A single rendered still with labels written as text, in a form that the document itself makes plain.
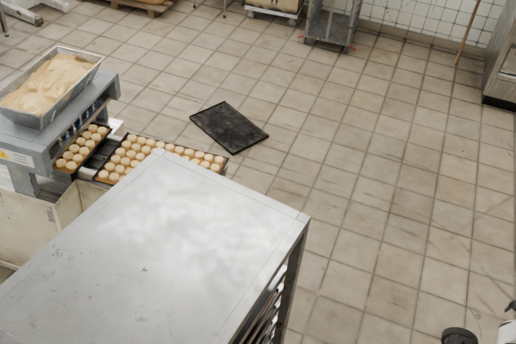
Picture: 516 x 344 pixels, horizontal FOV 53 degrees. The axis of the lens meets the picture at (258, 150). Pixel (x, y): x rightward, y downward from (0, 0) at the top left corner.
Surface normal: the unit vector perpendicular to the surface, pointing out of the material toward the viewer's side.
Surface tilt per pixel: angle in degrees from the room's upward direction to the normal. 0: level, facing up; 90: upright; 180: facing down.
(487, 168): 0
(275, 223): 0
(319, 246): 0
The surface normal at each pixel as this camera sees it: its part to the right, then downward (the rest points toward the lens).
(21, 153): -0.29, 0.62
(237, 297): 0.07, -0.75
